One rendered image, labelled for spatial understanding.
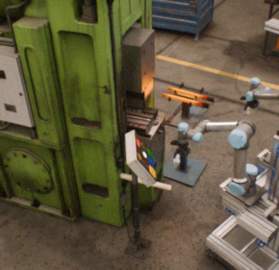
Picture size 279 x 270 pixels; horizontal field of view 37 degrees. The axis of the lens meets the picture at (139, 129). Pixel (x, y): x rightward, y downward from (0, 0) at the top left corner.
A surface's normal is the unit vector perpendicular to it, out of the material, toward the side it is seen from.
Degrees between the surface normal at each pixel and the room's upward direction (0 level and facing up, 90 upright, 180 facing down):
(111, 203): 90
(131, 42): 0
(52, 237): 0
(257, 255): 0
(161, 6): 89
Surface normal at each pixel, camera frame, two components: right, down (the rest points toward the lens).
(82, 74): -0.37, 0.56
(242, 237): -0.04, -0.79
